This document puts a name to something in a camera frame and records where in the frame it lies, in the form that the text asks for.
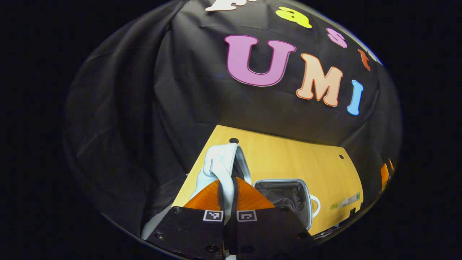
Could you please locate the slim green skin care tube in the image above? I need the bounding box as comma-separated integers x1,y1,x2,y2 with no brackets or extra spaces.
329,192,361,211

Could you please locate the white light-blue suitcase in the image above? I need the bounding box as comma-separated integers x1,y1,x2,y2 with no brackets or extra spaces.
141,143,321,241

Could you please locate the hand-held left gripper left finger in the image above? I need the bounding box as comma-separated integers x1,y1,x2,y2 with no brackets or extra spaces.
146,179,227,260

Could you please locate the black backdrop cloth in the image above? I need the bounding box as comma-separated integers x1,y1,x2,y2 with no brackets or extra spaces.
63,0,403,239

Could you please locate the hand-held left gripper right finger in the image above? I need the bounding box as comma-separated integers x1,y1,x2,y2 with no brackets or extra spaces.
227,177,314,259

